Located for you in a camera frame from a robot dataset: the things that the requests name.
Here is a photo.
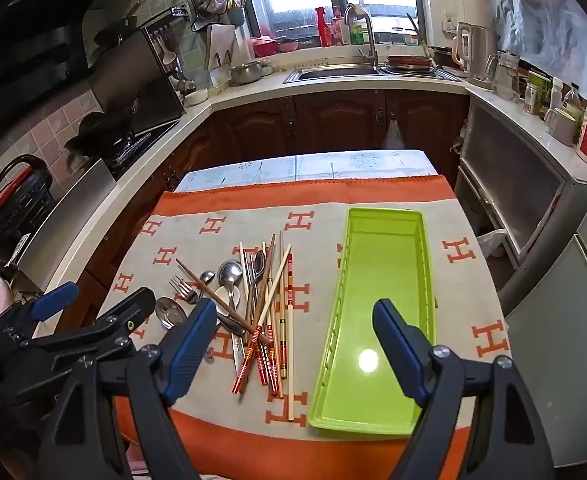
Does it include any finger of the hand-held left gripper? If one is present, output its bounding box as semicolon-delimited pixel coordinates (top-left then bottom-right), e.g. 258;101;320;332
20;287;156;376
0;281;80;346

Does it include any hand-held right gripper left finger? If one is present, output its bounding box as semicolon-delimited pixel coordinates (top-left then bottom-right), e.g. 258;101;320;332
36;298;218;480

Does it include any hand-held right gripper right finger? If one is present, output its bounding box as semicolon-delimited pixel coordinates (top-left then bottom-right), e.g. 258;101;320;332
372;298;559;480

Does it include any steel table knife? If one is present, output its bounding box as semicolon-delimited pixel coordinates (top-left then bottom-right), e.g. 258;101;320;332
232;330;246;377

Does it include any steel fork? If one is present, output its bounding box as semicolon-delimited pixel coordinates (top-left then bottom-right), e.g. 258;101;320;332
168;275;200;306

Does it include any brown wooden chopstick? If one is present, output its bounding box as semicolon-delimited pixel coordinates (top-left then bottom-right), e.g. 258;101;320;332
175;258;271;346
238;233;277;395

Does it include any small steel spoon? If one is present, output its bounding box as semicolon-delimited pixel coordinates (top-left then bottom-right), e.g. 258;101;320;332
199;270;246;336

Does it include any green plastic tray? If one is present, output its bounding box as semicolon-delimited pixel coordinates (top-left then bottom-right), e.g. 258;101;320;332
307;206;437;436

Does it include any large steel spoon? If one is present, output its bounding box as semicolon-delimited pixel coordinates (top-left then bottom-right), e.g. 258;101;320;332
216;259;246;336

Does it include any slim steel spoon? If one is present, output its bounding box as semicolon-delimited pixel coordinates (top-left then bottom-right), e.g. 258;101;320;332
246;249;267;321

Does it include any stainless steel splash panel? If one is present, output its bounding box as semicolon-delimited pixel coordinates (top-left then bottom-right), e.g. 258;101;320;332
90;10;186;121
18;160;119;293

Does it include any black pressure cooker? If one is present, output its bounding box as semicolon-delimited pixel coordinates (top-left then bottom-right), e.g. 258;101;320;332
0;155;56;256

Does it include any orange patterned blanket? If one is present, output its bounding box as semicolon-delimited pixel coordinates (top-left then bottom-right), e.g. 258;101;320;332
96;175;511;480

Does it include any white plastic bag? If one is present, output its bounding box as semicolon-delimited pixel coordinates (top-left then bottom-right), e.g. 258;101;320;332
478;230;509;258

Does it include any grey refrigerator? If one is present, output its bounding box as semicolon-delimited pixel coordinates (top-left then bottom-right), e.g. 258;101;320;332
498;160;587;480

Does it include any gas stove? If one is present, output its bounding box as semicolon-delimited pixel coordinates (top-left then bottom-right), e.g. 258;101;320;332
103;120;181;176

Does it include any black wok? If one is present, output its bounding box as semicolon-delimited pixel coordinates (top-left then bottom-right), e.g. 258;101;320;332
66;110;139;161

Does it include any light blue printed tablecloth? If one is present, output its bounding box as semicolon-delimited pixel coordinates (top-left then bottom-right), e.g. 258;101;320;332
176;149;437;192

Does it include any hanging clear plastic bag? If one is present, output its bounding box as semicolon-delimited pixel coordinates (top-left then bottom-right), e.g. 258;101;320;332
383;120;405;150

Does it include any grey cabinet with frosted door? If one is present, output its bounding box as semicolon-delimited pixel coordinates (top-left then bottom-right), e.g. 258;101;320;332
456;87;587;261

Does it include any steel pot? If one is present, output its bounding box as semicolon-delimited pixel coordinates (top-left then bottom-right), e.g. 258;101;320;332
229;60;264;86

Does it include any white mug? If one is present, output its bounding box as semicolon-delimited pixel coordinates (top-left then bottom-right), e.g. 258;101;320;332
545;108;578;147

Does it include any black range hood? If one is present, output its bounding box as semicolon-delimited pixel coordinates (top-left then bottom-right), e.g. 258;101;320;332
0;0;154;111

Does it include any steel kitchen sink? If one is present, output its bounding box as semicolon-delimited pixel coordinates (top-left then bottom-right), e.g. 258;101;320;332
283;62;464;83

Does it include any stack of red plates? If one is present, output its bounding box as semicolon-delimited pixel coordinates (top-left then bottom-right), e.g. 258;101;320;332
386;55;437;73

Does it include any wooden cutting board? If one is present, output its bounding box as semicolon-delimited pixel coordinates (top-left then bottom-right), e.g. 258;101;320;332
206;24;236;71

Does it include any green box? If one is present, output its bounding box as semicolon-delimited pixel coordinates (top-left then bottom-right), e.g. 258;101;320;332
526;71;551;116

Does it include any glass pitcher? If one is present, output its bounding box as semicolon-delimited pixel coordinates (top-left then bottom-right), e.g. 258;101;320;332
486;51;521;101

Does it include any pink bowl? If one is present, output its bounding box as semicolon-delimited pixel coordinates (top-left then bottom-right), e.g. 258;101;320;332
252;37;279;58

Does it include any clear plastic bottle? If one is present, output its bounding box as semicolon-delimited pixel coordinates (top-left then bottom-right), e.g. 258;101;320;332
563;84;581;116

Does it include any white electric kettle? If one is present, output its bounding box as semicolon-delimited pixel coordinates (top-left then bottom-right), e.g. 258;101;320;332
452;22;497;91

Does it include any steel faucet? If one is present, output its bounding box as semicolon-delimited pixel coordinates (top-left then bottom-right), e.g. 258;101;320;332
344;4;379;68

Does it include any red spray bottle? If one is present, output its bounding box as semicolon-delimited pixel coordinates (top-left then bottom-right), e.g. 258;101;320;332
316;7;334;47

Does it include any plastic wall cover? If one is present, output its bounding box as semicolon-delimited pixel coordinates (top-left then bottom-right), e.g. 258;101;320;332
493;0;587;106

